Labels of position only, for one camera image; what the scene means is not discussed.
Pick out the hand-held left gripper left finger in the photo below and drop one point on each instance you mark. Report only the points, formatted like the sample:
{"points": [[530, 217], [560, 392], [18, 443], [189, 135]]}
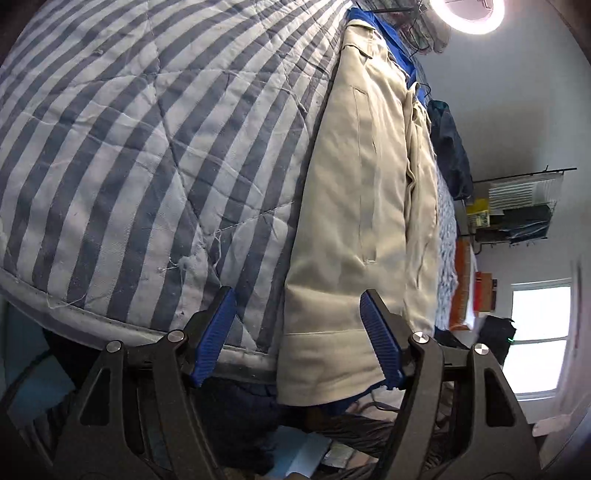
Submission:
{"points": [[212, 341]]}

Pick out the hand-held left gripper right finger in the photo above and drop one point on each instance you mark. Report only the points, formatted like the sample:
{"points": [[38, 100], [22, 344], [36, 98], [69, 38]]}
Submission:
{"points": [[381, 341]]}

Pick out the cream and blue jacket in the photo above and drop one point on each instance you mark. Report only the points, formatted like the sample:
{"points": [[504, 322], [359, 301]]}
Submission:
{"points": [[346, 230]]}

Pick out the dark hanging clothes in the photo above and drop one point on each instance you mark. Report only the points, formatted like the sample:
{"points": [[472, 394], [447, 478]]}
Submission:
{"points": [[521, 226]]}

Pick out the black clothes rack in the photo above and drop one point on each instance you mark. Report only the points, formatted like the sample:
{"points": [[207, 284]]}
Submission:
{"points": [[554, 171]]}

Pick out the window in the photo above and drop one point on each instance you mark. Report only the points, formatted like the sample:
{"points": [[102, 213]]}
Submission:
{"points": [[540, 341]]}

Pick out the red box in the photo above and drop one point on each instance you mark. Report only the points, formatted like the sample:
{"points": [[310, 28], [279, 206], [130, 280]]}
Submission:
{"points": [[484, 293]]}

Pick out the table with orange cloth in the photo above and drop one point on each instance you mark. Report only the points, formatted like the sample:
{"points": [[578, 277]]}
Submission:
{"points": [[461, 286]]}

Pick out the blue patterned bed sheet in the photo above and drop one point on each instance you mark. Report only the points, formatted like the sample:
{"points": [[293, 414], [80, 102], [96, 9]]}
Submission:
{"points": [[447, 249]]}

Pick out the yellow box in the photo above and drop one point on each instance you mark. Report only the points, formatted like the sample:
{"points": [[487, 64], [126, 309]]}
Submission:
{"points": [[478, 214]]}

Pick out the striped towel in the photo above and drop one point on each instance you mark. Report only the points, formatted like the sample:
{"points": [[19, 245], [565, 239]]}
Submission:
{"points": [[512, 194]]}

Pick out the blue striped quilt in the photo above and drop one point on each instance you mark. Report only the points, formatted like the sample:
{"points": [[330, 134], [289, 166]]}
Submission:
{"points": [[138, 161]]}

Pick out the dark hanging garment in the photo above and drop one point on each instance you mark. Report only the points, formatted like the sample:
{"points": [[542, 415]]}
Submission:
{"points": [[450, 147]]}

